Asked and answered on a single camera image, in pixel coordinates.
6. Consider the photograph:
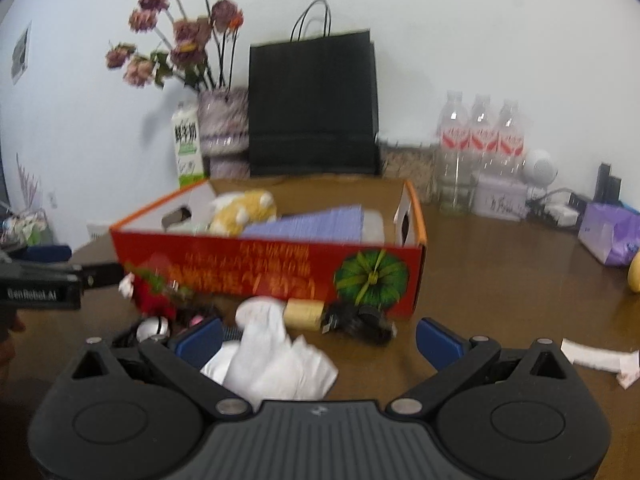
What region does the yellow fruit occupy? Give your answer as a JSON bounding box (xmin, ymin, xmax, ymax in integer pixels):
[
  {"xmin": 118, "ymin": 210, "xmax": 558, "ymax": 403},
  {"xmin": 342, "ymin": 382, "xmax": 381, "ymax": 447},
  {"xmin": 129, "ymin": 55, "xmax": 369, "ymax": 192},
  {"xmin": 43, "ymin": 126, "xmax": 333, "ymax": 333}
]
[{"xmin": 627, "ymin": 252, "xmax": 640, "ymax": 294}]

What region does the purple white ceramic vase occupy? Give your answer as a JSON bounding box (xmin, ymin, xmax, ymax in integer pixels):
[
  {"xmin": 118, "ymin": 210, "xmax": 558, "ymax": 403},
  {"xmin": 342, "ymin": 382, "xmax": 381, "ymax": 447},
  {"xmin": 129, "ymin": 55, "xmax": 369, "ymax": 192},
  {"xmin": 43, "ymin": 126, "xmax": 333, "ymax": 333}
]
[{"xmin": 198, "ymin": 87, "xmax": 250, "ymax": 179}]

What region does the red orange cardboard box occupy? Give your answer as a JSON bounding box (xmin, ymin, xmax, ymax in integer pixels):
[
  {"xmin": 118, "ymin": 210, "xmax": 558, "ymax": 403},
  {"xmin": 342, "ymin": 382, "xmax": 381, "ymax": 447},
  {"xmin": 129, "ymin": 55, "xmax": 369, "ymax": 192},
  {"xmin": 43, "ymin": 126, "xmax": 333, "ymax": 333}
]
[{"xmin": 110, "ymin": 174, "xmax": 427, "ymax": 318}]

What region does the yellow white plush toy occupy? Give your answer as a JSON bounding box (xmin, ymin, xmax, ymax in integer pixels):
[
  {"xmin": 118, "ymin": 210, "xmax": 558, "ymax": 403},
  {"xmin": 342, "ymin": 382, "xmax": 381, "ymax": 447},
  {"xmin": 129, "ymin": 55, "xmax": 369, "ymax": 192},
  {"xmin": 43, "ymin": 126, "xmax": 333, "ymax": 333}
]
[{"xmin": 207, "ymin": 190, "xmax": 277, "ymax": 237}]

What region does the white round ball gadget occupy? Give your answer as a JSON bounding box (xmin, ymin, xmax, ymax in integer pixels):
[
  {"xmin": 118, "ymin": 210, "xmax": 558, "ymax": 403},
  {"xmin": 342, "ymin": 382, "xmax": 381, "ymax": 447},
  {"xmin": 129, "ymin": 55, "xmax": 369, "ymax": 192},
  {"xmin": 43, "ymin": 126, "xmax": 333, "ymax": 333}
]
[{"xmin": 136, "ymin": 316, "xmax": 170, "ymax": 342}]

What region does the wall picture frame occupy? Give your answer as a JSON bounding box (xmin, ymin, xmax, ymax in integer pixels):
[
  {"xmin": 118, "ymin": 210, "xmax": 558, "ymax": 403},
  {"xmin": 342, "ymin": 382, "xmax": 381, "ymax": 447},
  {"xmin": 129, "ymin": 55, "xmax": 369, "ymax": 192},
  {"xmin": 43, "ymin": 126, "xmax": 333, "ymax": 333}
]
[{"xmin": 11, "ymin": 24, "xmax": 32, "ymax": 84}]

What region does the right water bottle red label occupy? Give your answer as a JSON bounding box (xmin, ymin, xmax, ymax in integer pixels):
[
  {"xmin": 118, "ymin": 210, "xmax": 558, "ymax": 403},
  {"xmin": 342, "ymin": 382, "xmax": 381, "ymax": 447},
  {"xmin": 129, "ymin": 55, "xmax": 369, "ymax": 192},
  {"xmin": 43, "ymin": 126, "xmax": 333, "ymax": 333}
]
[{"xmin": 496, "ymin": 100, "xmax": 525, "ymax": 178}]

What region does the dried pink rose bouquet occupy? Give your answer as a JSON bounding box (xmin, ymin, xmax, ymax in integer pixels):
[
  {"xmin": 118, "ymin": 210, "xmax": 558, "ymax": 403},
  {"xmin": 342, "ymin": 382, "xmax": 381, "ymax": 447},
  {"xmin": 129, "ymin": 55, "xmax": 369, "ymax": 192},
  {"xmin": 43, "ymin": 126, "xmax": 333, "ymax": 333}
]
[{"xmin": 105, "ymin": 0, "xmax": 244, "ymax": 93}]

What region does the green white milk carton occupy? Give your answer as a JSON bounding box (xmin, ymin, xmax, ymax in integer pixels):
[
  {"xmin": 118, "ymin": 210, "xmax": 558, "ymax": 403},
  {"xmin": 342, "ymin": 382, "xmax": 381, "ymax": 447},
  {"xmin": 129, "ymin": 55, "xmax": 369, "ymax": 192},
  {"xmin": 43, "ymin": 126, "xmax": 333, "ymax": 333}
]
[{"xmin": 171, "ymin": 102, "xmax": 205, "ymax": 188}]

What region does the white tissue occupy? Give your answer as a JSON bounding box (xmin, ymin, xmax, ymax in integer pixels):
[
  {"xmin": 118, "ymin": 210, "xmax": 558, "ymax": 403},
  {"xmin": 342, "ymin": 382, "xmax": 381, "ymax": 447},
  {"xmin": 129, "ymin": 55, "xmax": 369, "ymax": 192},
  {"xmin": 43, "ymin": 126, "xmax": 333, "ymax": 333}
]
[{"xmin": 201, "ymin": 324, "xmax": 338, "ymax": 408}]

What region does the translucent plastic box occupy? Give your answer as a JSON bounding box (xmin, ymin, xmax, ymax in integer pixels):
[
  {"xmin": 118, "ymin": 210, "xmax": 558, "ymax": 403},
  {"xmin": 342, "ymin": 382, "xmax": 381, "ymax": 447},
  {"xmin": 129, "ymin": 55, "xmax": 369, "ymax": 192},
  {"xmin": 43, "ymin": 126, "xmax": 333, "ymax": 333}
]
[{"xmin": 361, "ymin": 209, "xmax": 385, "ymax": 245}]

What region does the black charger block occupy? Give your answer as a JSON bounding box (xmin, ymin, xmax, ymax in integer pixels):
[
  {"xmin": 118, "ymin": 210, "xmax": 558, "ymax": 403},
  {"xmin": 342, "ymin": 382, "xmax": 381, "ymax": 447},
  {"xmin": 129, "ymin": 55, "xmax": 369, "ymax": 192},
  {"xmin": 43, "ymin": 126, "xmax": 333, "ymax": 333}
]
[{"xmin": 593, "ymin": 162, "xmax": 622, "ymax": 206}]

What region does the purple tissue pack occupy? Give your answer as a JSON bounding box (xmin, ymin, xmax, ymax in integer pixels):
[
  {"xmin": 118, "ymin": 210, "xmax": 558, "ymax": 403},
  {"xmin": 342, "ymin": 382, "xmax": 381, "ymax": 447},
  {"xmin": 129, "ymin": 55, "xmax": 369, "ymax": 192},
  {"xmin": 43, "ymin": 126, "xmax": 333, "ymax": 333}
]
[{"xmin": 578, "ymin": 203, "xmax": 640, "ymax": 266}]

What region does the purple woven cloth pouch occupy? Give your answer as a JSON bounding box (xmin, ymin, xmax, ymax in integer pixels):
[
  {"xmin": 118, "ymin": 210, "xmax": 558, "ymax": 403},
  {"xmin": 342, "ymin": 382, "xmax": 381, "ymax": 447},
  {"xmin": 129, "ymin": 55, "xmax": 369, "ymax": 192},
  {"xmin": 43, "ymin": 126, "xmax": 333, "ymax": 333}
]
[{"xmin": 241, "ymin": 206, "xmax": 363, "ymax": 243}]

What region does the black cable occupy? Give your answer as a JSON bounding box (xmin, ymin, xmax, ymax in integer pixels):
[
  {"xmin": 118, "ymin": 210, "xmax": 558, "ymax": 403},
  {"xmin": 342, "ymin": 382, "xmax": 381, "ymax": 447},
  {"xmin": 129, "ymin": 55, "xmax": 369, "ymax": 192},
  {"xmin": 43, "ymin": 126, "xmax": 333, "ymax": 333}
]
[{"xmin": 319, "ymin": 301, "xmax": 399, "ymax": 346}]

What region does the white floral tin box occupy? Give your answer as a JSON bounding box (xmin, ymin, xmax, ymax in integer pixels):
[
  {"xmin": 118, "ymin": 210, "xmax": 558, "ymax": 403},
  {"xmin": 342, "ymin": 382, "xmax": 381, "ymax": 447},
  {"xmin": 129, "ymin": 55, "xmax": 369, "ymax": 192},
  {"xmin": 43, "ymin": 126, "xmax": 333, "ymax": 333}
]
[{"xmin": 471, "ymin": 174, "xmax": 527, "ymax": 221}]

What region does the white power adapter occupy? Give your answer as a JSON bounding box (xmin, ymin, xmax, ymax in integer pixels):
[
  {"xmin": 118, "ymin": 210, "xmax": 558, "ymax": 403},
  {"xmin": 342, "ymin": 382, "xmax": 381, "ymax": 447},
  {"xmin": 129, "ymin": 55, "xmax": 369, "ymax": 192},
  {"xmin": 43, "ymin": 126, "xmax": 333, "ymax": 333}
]
[{"xmin": 544, "ymin": 203, "xmax": 580, "ymax": 229}]

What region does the white torn paper wrapper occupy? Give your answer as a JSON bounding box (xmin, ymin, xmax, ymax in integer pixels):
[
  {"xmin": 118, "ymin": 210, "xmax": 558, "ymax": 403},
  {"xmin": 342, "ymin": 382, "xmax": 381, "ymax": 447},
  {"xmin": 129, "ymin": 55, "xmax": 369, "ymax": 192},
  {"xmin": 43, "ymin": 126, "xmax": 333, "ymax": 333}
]
[{"xmin": 560, "ymin": 339, "xmax": 639, "ymax": 389}]

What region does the white round speaker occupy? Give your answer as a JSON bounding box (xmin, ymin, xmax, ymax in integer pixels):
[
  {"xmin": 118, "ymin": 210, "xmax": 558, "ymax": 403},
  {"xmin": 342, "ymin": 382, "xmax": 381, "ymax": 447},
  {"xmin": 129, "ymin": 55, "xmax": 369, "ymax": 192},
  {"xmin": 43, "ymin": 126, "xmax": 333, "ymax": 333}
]
[{"xmin": 521, "ymin": 150, "xmax": 558, "ymax": 198}]

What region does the red artificial rose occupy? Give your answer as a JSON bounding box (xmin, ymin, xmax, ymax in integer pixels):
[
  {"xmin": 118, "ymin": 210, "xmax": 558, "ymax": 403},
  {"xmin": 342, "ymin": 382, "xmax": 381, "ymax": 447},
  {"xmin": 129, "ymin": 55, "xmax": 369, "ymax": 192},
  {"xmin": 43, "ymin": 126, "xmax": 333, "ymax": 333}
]
[{"xmin": 124, "ymin": 262, "xmax": 195, "ymax": 309}]

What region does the clear desk organizer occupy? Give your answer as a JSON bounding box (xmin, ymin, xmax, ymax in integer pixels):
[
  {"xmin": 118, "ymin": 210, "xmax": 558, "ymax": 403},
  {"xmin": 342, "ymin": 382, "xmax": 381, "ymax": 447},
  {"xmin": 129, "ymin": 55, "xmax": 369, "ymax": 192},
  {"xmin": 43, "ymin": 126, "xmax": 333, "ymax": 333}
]
[{"xmin": 1, "ymin": 208, "xmax": 54, "ymax": 252}]

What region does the clear seed storage container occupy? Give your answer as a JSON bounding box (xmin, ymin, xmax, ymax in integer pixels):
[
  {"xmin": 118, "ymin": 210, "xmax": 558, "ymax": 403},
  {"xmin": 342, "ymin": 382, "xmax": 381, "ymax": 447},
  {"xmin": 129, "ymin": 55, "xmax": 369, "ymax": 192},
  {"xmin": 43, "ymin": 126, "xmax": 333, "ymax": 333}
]
[{"xmin": 380, "ymin": 142, "xmax": 437, "ymax": 204}]

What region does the left water bottle red label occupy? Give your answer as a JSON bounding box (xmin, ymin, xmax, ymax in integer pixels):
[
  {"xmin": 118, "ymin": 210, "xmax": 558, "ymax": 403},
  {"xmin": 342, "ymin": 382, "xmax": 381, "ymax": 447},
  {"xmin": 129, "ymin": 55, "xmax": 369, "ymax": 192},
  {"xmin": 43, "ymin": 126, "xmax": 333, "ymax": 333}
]
[{"xmin": 435, "ymin": 91, "xmax": 473, "ymax": 214}]

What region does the water bottle red label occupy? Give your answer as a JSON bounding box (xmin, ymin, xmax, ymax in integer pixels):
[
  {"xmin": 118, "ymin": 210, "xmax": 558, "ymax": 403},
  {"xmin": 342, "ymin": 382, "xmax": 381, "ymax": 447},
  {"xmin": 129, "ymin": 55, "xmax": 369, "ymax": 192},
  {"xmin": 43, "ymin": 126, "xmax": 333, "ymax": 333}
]
[
  {"xmin": 435, "ymin": 91, "xmax": 473, "ymax": 214},
  {"xmin": 468, "ymin": 94, "xmax": 498, "ymax": 171},
  {"xmin": 496, "ymin": 100, "xmax": 525, "ymax": 178}
]

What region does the person's left hand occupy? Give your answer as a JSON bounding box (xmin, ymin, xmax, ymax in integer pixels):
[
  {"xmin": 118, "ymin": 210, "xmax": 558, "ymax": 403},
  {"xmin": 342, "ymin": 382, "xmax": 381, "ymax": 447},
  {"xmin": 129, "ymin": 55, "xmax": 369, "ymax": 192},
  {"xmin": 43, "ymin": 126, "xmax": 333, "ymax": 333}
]
[{"xmin": 0, "ymin": 310, "xmax": 26, "ymax": 373}]

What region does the middle water bottle red label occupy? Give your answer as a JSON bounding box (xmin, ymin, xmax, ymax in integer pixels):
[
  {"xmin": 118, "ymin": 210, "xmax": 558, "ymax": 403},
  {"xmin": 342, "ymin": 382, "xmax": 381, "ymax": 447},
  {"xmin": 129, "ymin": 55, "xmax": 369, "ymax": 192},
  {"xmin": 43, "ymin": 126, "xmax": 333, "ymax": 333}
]
[{"xmin": 468, "ymin": 94, "xmax": 498, "ymax": 171}]

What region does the black paper shopping bag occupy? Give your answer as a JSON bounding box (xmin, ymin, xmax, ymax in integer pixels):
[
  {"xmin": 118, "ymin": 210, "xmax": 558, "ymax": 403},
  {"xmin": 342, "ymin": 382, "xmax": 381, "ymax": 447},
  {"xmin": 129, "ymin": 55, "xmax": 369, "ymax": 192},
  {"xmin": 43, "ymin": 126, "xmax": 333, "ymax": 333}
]
[{"xmin": 248, "ymin": 11, "xmax": 381, "ymax": 177}]

